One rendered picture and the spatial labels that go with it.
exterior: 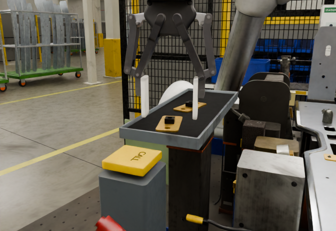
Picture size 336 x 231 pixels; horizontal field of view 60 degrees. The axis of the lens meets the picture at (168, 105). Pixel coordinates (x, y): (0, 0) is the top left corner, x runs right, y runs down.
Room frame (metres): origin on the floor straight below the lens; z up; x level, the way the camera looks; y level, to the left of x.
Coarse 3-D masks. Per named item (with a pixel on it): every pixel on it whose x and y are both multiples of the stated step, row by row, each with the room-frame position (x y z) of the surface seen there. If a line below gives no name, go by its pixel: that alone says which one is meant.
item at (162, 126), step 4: (164, 116) 0.53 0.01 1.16; (168, 116) 0.50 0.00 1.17; (172, 116) 0.50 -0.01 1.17; (176, 116) 0.53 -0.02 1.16; (180, 116) 0.53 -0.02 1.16; (160, 120) 0.50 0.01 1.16; (164, 120) 0.49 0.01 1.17; (168, 120) 0.48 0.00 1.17; (172, 120) 0.48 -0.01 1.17; (176, 120) 0.50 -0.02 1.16; (180, 120) 0.50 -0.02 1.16; (160, 124) 0.48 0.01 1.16; (164, 124) 0.48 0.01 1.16; (168, 124) 0.48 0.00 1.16; (172, 124) 0.48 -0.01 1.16; (176, 124) 0.48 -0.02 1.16; (156, 128) 0.46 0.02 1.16; (160, 128) 0.46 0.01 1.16; (164, 128) 0.46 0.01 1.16; (168, 128) 0.47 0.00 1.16; (172, 128) 0.46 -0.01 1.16; (176, 128) 0.46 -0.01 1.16
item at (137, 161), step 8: (120, 152) 0.37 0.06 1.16; (128, 152) 0.37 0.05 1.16; (136, 152) 0.37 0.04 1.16; (144, 152) 0.37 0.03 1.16; (152, 152) 0.37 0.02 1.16; (160, 152) 0.37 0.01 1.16; (104, 160) 0.34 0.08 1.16; (112, 160) 0.34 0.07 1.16; (120, 160) 0.34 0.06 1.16; (128, 160) 0.34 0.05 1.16; (136, 160) 0.34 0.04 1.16; (144, 160) 0.34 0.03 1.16; (152, 160) 0.35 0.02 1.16; (104, 168) 0.34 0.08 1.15; (112, 168) 0.34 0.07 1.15; (120, 168) 0.33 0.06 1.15; (128, 168) 0.33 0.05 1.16; (136, 168) 0.32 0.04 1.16; (144, 168) 0.33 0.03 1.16
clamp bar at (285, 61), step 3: (282, 57) 1.19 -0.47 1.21; (285, 57) 1.19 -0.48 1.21; (294, 57) 1.16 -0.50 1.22; (282, 60) 1.17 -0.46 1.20; (285, 60) 1.16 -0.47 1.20; (288, 60) 1.17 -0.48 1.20; (291, 60) 1.17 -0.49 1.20; (294, 60) 1.16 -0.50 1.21; (282, 63) 1.17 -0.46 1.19; (285, 63) 1.16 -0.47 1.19; (294, 63) 1.16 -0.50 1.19; (282, 66) 1.17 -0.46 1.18; (285, 66) 1.16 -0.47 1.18; (282, 69) 1.17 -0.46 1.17; (285, 69) 1.16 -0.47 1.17; (285, 72) 1.16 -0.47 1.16; (288, 72) 1.16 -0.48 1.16; (288, 75) 1.16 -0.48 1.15
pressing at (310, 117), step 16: (304, 112) 1.13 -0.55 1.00; (320, 112) 1.13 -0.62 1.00; (304, 128) 0.93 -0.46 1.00; (320, 128) 0.93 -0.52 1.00; (320, 144) 0.79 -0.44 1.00; (304, 160) 0.68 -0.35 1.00; (320, 160) 0.68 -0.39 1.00; (320, 176) 0.60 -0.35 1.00; (320, 192) 0.53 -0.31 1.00; (320, 208) 0.48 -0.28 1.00; (320, 224) 0.43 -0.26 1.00
